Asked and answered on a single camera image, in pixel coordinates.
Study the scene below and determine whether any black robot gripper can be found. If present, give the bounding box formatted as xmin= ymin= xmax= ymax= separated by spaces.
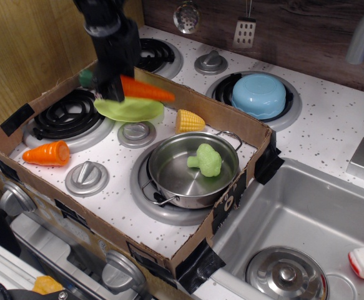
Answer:
xmin=87 ymin=19 xmax=141 ymax=102

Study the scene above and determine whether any orange toy carrot green top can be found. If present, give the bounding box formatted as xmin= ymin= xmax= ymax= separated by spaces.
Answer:
xmin=79 ymin=69 xmax=175 ymax=102

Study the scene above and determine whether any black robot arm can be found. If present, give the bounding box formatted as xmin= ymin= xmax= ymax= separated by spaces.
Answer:
xmin=74 ymin=1 xmax=141 ymax=103

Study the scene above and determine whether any light green plastic plate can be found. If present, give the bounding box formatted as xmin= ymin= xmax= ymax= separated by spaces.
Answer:
xmin=94 ymin=97 xmax=164 ymax=123

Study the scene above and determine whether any orange toy carrot stub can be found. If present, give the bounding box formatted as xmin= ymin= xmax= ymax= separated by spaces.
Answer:
xmin=22 ymin=141 xmax=70 ymax=166

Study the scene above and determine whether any black rear left burner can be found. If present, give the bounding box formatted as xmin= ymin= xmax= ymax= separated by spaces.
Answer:
xmin=137 ymin=38 xmax=175 ymax=72

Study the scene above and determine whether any brown cardboard fence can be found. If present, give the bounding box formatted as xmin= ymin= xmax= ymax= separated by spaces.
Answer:
xmin=0 ymin=69 xmax=278 ymax=294

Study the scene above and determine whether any hanging slotted metal spoon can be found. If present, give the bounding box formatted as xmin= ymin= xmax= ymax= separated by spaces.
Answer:
xmin=173 ymin=1 xmax=201 ymax=34

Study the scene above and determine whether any black front left burner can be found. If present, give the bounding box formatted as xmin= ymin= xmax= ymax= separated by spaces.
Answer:
xmin=32 ymin=89 xmax=104 ymax=140

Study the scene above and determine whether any silver stove knob upper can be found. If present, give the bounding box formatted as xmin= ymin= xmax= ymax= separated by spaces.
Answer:
xmin=117 ymin=121 xmax=157 ymax=149

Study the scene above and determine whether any silver stove knob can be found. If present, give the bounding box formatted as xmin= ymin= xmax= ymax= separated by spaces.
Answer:
xmin=65 ymin=161 xmax=109 ymax=198
xmin=117 ymin=121 xmax=157 ymax=149
xmin=194 ymin=50 xmax=228 ymax=75

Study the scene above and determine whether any silver rear stove knob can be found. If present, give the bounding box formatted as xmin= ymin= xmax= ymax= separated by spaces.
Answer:
xmin=194 ymin=50 xmax=228 ymax=75

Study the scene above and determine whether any yellow toy corn cob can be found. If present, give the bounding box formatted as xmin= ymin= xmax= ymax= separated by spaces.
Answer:
xmin=175 ymin=109 xmax=205 ymax=134

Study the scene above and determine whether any hanging metal spatula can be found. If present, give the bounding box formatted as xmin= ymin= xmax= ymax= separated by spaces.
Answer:
xmin=232 ymin=1 xmax=257 ymax=49

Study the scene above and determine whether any silver stove knob lower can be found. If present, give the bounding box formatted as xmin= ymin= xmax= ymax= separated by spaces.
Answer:
xmin=65 ymin=161 xmax=109 ymax=198

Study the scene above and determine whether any stainless steel pot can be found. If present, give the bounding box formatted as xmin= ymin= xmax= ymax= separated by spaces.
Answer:
xmin=144 ymin=131 xmax=242 ymax=209

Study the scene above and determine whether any green toy broccoli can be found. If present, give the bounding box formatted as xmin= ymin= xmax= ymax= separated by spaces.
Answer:
xmin=187 ymin=143 xmax=222 ymax=178

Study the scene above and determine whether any light blue plastic bowl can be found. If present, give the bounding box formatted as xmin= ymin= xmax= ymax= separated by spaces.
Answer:
xmin=231 ymin=73 xmax=287 ymax=120

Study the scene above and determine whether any silver oven knob left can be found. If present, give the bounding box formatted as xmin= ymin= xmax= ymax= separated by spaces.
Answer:
xmin=0 ymin=181 xmax=37 ymax=217

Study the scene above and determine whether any silver oven knob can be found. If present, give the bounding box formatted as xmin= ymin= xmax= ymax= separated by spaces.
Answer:
xmin=0 ymin=181 xmax=37 ymax=217
xmin=101 ymin=250 xmax=146 ymax=294

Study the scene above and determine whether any silver oven knob right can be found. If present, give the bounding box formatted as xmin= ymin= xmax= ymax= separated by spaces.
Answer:
xmin=101 ymin=250 xmax=146 ymax=294

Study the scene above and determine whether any yellow toy piece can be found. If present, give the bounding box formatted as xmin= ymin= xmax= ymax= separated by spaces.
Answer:
xmin=32 ymin=276 xmax=64 ymax=295

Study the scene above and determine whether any silver sink basin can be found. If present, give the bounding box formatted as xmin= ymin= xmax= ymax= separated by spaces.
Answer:
xmin=212 ymin=157 xmax=364 ymax=300

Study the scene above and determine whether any silver pot lid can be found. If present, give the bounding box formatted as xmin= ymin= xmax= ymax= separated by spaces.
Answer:
xmin=245 ymin=246 xmax=329 ymax=299

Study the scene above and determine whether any silver front right burner ring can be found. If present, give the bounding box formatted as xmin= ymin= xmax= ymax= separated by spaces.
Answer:
xmin=129 ymin=146 xmax=220 ymax=227

